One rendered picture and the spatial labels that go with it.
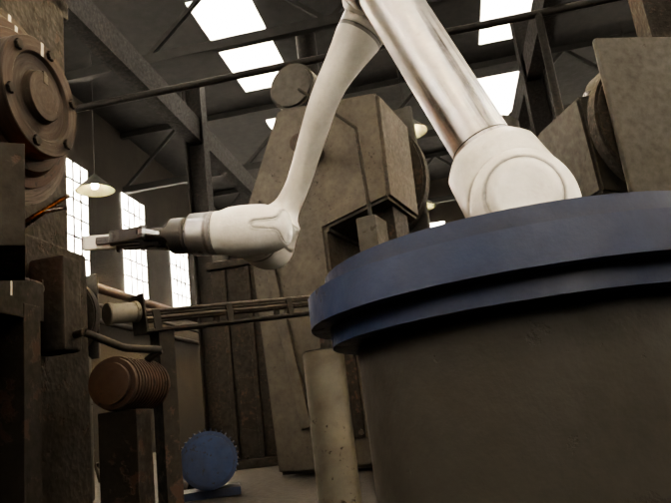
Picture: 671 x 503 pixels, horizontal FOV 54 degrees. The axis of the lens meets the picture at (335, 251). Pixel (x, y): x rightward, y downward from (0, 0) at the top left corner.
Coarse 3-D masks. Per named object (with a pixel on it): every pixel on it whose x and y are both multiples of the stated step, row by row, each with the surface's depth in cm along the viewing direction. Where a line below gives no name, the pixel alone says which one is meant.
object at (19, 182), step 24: (0, 144) 83; (24, 144) 84; (0, 168) 82; (24, 168) 83; (0, 192) 81; (24, 192) 83; (0, 216) 81; (24, 216) 82; (0, 240) 80; (24, 240) 81; (0, 264) 92; (24, 264) 94
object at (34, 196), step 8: (0, 8) 153; (16, 24) 158; (24, 32) 161; (64, 160) 170; (64, 168) 169; (56, 176) 165; (48, 184) 161; (56, 184) 164; (32, 192) 154; (40, 192) 157; (48, 192) 160; (32, 200) 153; (40, 200) 157
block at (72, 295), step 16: (64, 256) 162; (32, 272) 162; (48, 272) 161; (64, 272) 161; (48, 288) 160; (64, 288) 160; (48, 304) 159; (64, 304) 159; (80, 304) 165; (48, 320) 158; (64, 320) 158; (80, 320) 164; (48, 336) 157; (64, 336) 157; (48, 352) 157; (64, 352) 160
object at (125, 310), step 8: (104, 304) 174; (112, 304) 173; (120, 304) 175; (128, 304) 177; (136, 304) 178; (104, 312) 174; (112, 312) 172; (120, 312) 174; (128, 312) 175; (136, 312) 177; (104, 320) 175; (112, 320) 172; (120, 320) 174; (128, 320) 176; (136, 320) 178
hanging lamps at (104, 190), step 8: (400, 80) 1438; (416, 128) 995; (424, 128) 981; (416, 136) 1005; (96, 176) 1056; (88, 184) 1028; (96, 184) 1056; (104, 184) 1040; (80, 192) 1064; (88, 192) 1075; (96, 192) 1081; (104, 192) 1082; (112, 192) 1076; (432, 208) 1380
